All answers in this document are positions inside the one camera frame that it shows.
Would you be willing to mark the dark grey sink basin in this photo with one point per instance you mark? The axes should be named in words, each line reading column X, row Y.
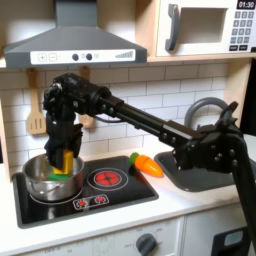
column 196, row 182

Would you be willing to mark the black toy stove top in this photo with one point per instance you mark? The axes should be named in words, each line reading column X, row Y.
column 133, row 194

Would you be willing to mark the dark grey oven knob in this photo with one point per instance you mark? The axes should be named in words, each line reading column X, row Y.
column 146, row 245

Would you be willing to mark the grey range hood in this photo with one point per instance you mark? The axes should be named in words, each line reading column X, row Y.
column 73, row 43

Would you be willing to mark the dark grey tap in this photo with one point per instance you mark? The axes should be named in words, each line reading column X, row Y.
column 200, row 103

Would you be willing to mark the white kitchen cabinet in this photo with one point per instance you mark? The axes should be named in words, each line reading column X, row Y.
column 200, row 233

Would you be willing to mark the black appliance panel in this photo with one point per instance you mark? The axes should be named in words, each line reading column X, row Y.
column 230, row 245

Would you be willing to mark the green toy block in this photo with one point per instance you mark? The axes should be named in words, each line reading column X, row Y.
column 60, row 177

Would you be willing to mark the wooden slotted spatula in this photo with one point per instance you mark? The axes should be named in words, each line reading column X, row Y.
column 36, row 124

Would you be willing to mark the white toy microwave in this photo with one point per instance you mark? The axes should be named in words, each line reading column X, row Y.
column 200, row 46

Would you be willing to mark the orange toy carrot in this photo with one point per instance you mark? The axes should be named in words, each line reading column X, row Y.
column 149, row 166

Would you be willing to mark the steel pot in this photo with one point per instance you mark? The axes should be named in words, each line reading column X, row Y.
column 40, row 190

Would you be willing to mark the light wooden shelf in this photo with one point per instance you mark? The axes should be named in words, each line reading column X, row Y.
column 200, row 58

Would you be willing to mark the yellow toy block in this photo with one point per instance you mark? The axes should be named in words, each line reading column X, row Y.
column 68, row 163

